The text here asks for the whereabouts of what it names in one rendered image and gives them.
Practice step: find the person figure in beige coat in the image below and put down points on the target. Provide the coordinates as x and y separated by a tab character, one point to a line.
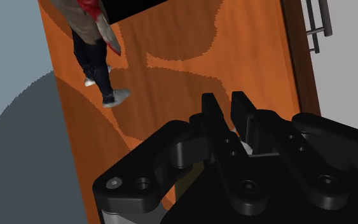
92	59

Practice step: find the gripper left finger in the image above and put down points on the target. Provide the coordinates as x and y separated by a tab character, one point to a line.
129	189

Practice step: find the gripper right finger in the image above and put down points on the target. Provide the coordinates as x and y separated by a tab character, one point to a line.
321	155

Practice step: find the orange wooden table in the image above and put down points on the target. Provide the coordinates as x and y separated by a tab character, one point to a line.
243	46

